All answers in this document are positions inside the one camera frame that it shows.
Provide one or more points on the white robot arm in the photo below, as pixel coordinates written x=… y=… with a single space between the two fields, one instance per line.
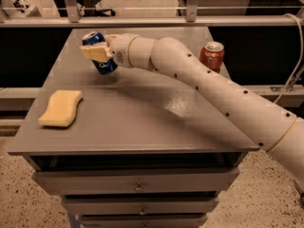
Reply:
x=279 y=132

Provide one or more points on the grey top drawer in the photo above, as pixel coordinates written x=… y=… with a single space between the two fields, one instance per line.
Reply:
x=144 y=181

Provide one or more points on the grey drawer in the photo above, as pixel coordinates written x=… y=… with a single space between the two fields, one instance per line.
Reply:
x=148 y=221
x=144 y=181
x=140 y=206

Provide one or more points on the grey bottom drawer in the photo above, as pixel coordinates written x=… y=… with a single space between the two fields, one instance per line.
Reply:
x=148 y=221

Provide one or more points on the grey middle drawer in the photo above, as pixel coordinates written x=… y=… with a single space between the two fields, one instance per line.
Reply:
x=140 y=206

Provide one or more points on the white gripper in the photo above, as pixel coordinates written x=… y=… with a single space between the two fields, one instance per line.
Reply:
x=120 y=49

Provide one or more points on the yellow sponge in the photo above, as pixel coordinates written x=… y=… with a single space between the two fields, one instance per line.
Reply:
x=61 y=108

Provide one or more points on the grey drawer cabinet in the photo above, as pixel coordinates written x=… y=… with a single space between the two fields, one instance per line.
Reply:
x=127 y=120

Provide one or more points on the blue pepsi can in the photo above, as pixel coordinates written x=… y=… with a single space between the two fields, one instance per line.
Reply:
x=95 y=48

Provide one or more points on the metal railing frame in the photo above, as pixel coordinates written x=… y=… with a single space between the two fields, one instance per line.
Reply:
x=44 y=15

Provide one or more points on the orange soda can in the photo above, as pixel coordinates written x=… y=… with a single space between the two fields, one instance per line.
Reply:
x=212 y=54

